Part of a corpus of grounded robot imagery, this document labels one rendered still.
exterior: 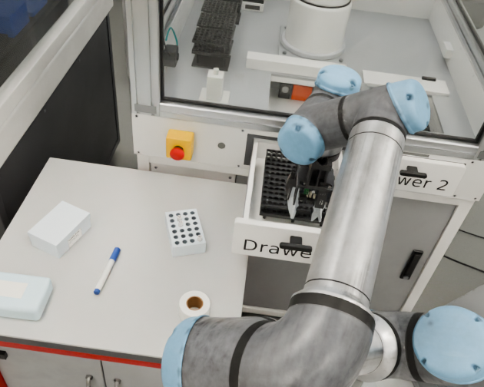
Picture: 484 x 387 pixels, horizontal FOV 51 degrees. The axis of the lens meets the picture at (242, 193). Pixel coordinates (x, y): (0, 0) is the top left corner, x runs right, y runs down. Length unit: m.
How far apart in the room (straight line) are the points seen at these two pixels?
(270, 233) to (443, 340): 0.47
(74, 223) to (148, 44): 0.48
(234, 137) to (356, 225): 0.87
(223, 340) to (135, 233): 0.81
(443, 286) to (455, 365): 1.61
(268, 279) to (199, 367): 1.31
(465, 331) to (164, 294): 0.67
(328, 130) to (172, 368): 0.40
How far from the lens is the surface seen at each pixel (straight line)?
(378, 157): 0.66
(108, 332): 1.19
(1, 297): 1.23
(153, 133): 1.46
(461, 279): 2.54
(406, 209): 1.63
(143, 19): 1.29
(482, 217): 2.90
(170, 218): 1.33
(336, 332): 0.53
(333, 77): 0.86
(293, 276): 1.86
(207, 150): 1.46
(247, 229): 1.17
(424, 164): 1.48
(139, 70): 1.36
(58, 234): 1.31
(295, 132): 0.76
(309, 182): 0.96
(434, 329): 0.89
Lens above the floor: 1.77
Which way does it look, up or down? 43 degrees down
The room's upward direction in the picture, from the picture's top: 8 degrees clockwise
